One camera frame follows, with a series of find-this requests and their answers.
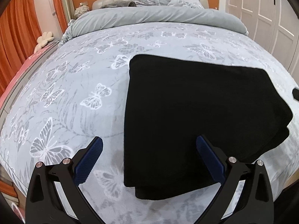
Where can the grey folded duvet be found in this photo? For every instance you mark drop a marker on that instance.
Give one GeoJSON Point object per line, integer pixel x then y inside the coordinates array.
{"type": "Point", "coordinates": [115, 17]}

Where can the pink bench cushion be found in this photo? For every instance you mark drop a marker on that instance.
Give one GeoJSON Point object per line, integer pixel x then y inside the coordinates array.
{"type": "Point", "coordinates": [25, 67]}

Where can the cream flower plush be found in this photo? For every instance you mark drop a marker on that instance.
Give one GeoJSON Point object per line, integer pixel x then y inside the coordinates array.
{"type": "Point", "coordinates": [43, 40]}

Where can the grey patterned pillow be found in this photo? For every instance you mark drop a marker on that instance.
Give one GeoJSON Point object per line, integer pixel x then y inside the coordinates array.
{"type": "Point", "coordinates": [195, 4]}

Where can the orange curtain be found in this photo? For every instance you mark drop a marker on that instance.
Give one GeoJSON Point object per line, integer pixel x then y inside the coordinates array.
{"type": "Point", "coordinates": [19, 32]}

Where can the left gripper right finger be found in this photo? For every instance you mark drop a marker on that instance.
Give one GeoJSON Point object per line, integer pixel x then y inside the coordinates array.
{"type": "Point", "coordinates": [255, 204]}

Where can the white wardrobe doors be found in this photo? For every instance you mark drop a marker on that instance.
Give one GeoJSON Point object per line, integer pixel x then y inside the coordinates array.
{"type": "Point", "coordinates": [273, 24]}

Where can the butterfly pattern bed sheet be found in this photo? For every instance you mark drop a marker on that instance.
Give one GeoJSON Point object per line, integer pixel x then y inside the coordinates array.
{"type": "Point", "coordinates": [80, 92]}

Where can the white bedside ornament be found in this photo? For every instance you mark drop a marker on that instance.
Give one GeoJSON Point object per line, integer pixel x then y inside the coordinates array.
{"type": "Point", "coordinates": [82, 9]}

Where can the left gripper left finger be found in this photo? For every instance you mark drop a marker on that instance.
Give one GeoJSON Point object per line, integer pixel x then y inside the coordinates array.
{"type": "Point", "coordinates": [43, 204]}

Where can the black pants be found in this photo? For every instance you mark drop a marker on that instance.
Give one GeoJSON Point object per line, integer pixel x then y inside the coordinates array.
{"type": "Point", "coordinates": [171, 102]}

